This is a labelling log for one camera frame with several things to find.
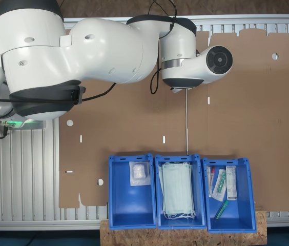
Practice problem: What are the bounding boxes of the clear bag of cotton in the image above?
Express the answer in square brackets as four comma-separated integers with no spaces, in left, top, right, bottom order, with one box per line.
[129,161,152,186]

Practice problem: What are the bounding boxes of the blue bin with cotton bag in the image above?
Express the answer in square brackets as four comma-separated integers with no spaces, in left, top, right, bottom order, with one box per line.
[108,153,158,230]

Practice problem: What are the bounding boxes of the brown cardboard sheet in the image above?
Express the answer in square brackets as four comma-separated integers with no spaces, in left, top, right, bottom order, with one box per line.
[58,28,188,209]
[187,29,289,212]

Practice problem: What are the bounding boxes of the red-capped tube packet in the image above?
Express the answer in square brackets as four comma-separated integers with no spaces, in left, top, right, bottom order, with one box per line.
[206,166,216,198]

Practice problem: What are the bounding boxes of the stack of white masks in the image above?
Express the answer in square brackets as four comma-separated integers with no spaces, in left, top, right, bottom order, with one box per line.
[158,161,196,220]

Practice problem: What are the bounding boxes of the green needle clear packet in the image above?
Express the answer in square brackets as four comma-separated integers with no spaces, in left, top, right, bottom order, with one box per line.
[212,168,228,201]

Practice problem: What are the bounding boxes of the white printed long packet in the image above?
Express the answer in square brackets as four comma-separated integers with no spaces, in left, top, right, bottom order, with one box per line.
[225,165,238,201]

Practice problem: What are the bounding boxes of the green syringe tube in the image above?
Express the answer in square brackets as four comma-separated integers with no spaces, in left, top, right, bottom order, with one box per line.
[215,200,230,221]

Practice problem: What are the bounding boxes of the blue bin with masks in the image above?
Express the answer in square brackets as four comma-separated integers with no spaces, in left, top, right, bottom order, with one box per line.
[154,153,207,230]

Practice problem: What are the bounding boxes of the blue bin with small packets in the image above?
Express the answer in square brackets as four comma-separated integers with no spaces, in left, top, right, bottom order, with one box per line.
[202,157,257,233]

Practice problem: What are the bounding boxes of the chipboard wooden block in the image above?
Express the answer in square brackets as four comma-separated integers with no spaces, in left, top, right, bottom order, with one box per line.
[99,210,267,246]

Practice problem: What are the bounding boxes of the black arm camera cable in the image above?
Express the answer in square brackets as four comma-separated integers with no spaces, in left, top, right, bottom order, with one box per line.
[0,0,179,104]

